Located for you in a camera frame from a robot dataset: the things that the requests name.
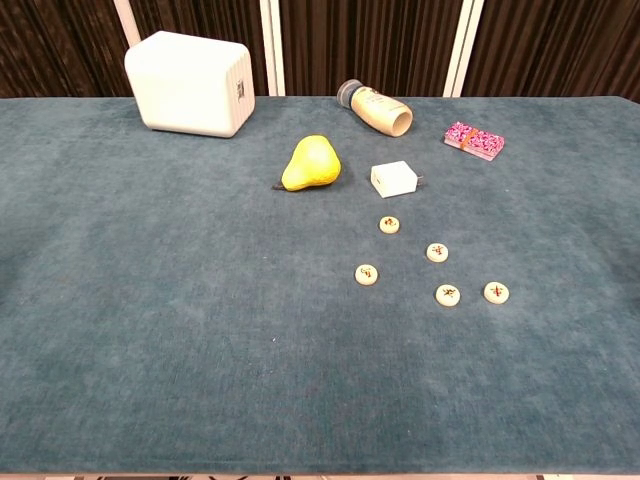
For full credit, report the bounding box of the yellow pear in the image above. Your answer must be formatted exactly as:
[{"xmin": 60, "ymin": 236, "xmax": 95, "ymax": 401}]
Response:
[{"xmin": 270, "ymin": 134, "xmax": 343, "ymax": 193}]

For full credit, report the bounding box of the beige squeeze sauce bottle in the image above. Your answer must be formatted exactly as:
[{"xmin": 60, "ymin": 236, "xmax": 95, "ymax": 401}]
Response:
[{"xmin": 335, "ymin": 78, "xmax": 415, "ymax": 139}]

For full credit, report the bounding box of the teal velvet tablecloth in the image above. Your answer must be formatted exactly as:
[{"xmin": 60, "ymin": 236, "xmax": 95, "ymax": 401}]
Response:
[{"xmin": 0, "ymin": 94, "xmax": 640, "ymax": 476}]

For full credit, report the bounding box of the pink patterned card deck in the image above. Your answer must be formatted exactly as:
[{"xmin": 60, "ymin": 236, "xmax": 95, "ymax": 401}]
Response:
[{"xmin": 443, "ymin": 121, "xmax": 506, "ymax": 162}]

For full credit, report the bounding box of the white rounded plastic box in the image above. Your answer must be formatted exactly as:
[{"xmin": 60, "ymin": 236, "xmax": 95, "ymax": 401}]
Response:
[{"xmin": 123, "ymin": 29, "xmax": 256, "ymax": 139}]

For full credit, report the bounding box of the white cube wall charger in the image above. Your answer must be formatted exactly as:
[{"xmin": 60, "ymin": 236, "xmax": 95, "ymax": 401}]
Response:
[{"xmin": 370, "ymin": 160, "xmax": 426, "ymax": 200}]

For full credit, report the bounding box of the white partition frame post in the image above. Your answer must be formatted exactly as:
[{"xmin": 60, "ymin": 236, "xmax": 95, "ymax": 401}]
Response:
[
  {"xmin": 442, "ymin": 0, "xmax": 485, "ymax": 98},
  {"xmin": 112, "ymin": 0, "xmax": 141, "ymax": 47},
  {"xmin": 259, "ymin": 0, "xmax": 286, "ymax": 97}
]

